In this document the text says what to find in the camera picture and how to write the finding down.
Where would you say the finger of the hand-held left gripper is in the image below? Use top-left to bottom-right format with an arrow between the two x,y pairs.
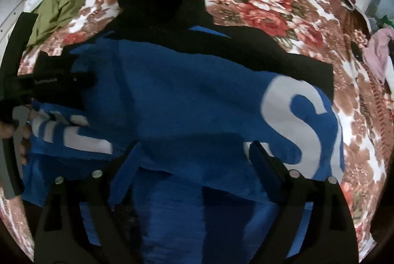
69,71 -> 97,89

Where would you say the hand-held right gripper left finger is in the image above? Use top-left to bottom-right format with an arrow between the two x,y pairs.
34,141 -> 146,264

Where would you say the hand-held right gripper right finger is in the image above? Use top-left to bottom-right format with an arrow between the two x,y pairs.
249,142 -> 360,264

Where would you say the blue black lettered hoodie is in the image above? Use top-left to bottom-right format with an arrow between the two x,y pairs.
23,0 -> 346,264

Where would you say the person's left hand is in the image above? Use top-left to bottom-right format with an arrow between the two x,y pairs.
0,121 -> 32,166

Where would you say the pink cloth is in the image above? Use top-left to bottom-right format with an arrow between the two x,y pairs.
365,27 -> 394,85

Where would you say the floral blanket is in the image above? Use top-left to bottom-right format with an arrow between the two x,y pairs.
0,0 -> 389,261

